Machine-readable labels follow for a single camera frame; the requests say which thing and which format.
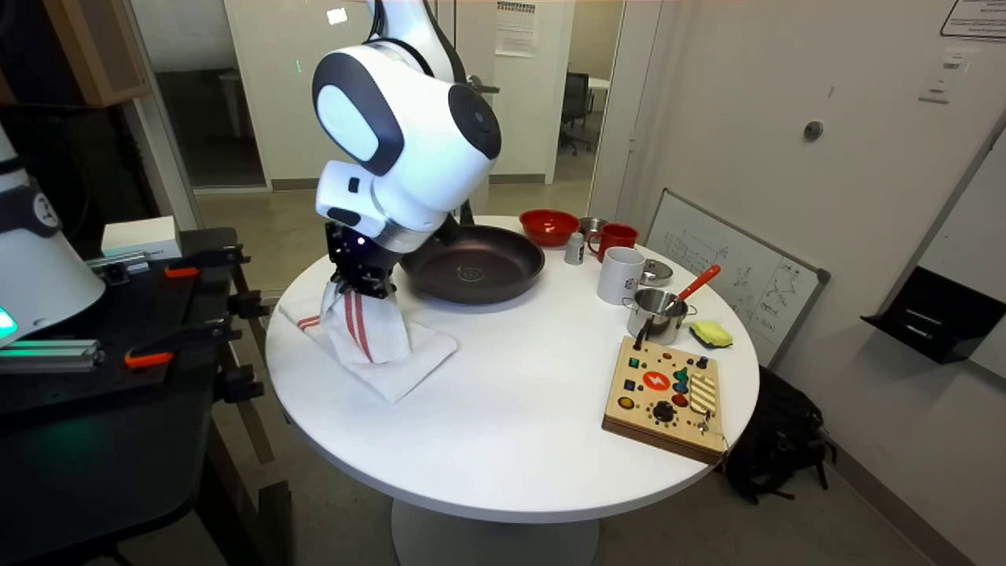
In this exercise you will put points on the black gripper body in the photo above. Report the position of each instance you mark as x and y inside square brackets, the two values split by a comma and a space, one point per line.
[358, 255]

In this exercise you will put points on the white towel red stripes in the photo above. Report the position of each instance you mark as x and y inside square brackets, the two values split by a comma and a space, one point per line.
[388, 348]

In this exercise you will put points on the black frying pan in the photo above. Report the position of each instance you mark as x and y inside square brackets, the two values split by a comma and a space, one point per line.
[477, 269]

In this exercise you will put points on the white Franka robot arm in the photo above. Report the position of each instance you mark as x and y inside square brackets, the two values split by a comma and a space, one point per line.
[408, 126]

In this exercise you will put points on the black clamp orange tip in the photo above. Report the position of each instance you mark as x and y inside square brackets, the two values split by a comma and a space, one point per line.
[179, 276]
[146, 359]

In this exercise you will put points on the red bowl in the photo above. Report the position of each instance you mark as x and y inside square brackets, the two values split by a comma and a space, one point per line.
[548, 227]

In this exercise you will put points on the small grey shaker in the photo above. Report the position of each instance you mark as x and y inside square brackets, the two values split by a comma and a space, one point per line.
[573, 254]

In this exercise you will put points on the white box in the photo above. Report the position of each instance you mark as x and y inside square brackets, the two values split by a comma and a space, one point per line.
[141, 242]

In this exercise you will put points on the white mug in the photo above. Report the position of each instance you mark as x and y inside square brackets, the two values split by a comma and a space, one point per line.
[617, 279]

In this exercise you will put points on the white door with window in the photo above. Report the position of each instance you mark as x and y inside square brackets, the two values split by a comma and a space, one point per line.
[546, 104]

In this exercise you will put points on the red mug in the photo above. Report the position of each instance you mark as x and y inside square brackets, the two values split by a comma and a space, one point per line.
[617, 242]

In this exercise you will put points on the white door notice paper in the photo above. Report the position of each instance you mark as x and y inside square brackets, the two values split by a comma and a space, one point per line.
[515, 31]

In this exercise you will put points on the small steel cup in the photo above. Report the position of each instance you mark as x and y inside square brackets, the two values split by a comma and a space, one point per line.
[658, 273]

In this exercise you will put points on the small steel saucepan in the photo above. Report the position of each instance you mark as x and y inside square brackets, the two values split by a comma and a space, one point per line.
[658, 313]

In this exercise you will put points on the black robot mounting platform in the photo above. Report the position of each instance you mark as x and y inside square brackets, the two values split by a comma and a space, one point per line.
[96, 460]

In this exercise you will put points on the wooden board colourful pieces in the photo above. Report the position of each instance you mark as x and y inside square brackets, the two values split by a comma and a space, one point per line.
[665, 404]

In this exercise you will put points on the wooden cabinet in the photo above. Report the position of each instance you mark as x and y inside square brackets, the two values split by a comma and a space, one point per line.
[97, 49]

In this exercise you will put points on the yellow green sponge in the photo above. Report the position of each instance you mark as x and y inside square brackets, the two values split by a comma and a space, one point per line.
[712, 335]

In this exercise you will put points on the leaning framed whiteboard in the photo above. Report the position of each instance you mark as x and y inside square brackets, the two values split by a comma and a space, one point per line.
[734, 273]

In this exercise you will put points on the black backpack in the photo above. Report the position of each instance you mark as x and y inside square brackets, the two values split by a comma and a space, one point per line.
[775, 441]

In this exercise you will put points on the aluminium rail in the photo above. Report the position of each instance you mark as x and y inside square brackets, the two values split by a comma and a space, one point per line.
[52, 356]

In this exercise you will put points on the round grey wall knob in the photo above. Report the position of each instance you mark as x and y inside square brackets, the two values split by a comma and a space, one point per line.
[813, 130]

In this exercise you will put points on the black wall tray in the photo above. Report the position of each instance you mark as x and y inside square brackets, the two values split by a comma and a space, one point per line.
[931, 316]

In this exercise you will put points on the white wall switch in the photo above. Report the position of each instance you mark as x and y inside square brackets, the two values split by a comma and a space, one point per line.
[942, 79]

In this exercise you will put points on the framed wall sign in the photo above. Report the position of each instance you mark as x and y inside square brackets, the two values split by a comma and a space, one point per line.
[975, 19]

